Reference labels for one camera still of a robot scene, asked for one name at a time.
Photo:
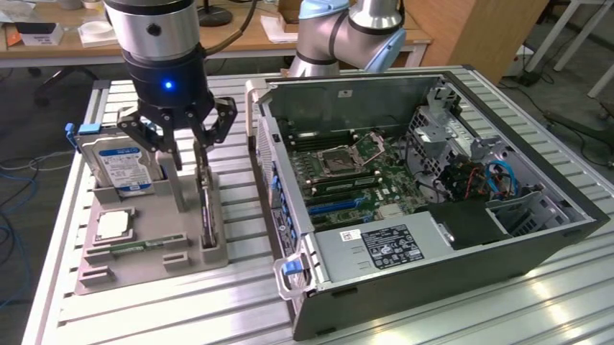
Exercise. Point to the green motherboard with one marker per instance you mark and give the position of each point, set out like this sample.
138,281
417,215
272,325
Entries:
384,187

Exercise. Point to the black chair base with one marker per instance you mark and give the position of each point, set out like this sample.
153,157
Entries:
62,77

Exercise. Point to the gray parts rack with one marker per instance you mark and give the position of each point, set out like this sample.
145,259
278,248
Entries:
158,262

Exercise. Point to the blue expansion slot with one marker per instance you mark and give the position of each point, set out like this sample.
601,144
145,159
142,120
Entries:
333,207

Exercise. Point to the wooden cabinet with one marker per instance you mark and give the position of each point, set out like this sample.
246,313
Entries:
480,36

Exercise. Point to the green RAM stick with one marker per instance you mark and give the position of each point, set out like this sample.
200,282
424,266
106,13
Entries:
137,246

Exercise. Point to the white papers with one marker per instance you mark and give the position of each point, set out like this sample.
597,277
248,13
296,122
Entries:
278,32

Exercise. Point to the silver drive cage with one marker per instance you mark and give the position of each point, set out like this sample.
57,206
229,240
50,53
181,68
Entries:
432,143

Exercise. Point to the graphics card with metal bracket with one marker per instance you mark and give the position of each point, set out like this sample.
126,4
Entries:
208,215

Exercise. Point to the silver CPU chip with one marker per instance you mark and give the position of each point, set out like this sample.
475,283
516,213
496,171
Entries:
114,226

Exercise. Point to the blue plastic disk carrier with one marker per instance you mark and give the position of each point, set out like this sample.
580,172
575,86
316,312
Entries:
89,128

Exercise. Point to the cardboard box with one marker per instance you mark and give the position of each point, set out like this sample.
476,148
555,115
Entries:
288,10

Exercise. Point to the silver disk bay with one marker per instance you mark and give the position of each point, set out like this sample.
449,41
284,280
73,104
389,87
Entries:
552,215

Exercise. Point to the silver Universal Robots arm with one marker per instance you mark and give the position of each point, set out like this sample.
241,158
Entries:
145,39

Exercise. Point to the black power adapter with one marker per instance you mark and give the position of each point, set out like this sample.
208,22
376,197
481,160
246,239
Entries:
527,79

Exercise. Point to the black floor stand leg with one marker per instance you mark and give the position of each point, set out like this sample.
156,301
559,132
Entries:
585,127

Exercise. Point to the black round lamp base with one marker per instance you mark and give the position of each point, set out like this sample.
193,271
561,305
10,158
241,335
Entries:
218,18

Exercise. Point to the white box round hole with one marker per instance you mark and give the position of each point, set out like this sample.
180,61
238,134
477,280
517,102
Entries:
92,36

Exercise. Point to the gray power supply unit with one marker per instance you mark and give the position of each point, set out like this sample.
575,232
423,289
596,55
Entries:
336,258

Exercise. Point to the black open PC case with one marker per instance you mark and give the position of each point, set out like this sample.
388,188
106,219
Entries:
432,287

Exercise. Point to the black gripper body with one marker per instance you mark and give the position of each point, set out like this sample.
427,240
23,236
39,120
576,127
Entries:
168,93

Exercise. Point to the hard disk with blue label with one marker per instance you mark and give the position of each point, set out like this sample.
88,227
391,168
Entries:
121,169

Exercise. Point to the CPU socket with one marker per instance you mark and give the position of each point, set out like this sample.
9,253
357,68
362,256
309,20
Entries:
338,161

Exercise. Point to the gray cup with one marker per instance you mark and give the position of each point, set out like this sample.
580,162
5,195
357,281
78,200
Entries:
72,4

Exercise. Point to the metal socket cover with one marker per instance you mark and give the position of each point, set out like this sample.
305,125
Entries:
370,135

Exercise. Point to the dark installed RAM stick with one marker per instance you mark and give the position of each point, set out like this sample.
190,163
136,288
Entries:
345,185

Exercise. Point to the white box black lid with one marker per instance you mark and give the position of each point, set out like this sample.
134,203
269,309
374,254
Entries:
38,34

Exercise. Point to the wooden desk white frame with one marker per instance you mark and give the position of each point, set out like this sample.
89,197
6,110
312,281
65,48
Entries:
67,50

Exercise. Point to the blue case latch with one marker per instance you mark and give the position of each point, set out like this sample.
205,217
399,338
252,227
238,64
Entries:
290,268

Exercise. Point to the white table frame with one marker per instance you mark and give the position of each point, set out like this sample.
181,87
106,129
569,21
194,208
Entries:
547,41

